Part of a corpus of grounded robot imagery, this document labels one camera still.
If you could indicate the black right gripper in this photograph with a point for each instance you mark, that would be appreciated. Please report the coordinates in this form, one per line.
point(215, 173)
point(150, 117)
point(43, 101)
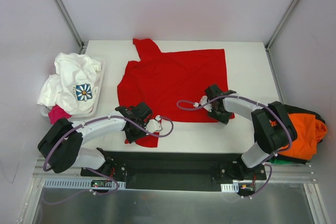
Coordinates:
point(219, 114)

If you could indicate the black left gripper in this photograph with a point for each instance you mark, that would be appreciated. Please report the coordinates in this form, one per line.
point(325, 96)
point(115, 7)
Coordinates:
point(134, 131)

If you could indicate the red t-shirt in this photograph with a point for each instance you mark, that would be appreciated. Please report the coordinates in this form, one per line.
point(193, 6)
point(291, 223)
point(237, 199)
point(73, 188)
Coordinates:
point(160, 79)

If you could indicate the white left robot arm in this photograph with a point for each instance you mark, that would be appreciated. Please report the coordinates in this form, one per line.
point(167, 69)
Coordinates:
point(62, 146)

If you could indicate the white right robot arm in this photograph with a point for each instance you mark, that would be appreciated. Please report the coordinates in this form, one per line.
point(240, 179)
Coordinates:
point(273, 128)

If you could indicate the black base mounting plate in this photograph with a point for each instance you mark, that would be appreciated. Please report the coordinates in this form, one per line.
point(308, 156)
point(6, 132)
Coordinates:
point(173, 181)

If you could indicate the green t-shirt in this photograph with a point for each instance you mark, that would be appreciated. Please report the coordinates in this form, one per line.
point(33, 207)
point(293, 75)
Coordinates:
point(274, 160)

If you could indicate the black t-shirt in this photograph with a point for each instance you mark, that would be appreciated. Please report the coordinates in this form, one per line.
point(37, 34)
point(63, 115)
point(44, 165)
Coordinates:
point(307, 110)

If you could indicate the white daisy print t-shirt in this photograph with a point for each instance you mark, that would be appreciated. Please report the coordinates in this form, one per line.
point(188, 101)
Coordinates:
point(71, 82)

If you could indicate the pink t-shirt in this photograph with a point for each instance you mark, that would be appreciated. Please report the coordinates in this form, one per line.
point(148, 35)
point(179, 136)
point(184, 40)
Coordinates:
point(57, 113)

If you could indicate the orange t-shirt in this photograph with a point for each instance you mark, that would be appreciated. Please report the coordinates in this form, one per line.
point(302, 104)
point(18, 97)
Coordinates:
point(307, 134)

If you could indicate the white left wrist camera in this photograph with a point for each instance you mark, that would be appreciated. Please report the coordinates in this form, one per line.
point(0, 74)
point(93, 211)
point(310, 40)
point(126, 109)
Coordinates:
point(154, 125)

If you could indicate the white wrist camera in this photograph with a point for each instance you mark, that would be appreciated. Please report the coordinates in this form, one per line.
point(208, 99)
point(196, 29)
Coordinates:
point(154, 125)
point(204, 103)

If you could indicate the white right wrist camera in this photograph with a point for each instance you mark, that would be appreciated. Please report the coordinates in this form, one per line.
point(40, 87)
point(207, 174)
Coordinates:
point(204, 103)

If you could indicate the small white cable duct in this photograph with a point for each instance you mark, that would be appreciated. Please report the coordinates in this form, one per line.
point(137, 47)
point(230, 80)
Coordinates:
point(230, 188)

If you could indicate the aluminium front rail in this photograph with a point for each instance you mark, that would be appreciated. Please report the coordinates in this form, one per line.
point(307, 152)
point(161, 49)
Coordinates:
point(280, 173)

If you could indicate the white slotted cable duct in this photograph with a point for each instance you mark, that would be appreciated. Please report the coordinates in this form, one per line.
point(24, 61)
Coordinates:
point(99, 184)

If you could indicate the left aluminium frame post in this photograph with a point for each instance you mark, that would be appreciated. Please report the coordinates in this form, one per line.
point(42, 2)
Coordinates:
point(71, 26)

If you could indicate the aluminium frame post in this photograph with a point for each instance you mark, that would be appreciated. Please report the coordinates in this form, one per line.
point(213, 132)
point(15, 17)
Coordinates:
point(284, 19)
point(71, 26)

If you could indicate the right aluminium frame post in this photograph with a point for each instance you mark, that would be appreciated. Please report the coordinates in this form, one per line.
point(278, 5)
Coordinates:
point(284, 19)

